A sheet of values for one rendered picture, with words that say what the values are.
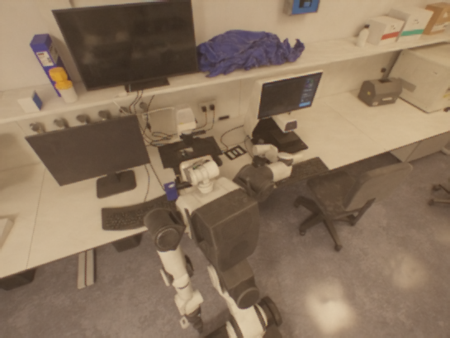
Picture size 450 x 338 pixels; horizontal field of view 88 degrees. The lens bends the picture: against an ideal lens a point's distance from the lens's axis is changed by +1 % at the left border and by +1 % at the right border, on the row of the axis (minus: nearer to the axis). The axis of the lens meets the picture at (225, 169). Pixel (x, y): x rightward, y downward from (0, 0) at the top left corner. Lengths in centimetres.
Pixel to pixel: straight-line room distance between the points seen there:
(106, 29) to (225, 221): 124
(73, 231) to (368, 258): 227
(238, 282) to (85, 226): 99
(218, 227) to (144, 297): 144
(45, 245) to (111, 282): 76
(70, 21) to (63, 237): 117
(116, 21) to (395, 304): 268
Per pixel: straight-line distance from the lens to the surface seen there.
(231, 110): 216
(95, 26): 161
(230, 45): 180
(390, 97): 286
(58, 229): 173
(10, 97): 198
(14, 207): 201
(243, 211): 83
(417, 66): 298
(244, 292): 107
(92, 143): 148
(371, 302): 234
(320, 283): 223
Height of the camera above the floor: 200
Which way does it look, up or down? 47 degrees down
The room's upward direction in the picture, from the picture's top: straight up
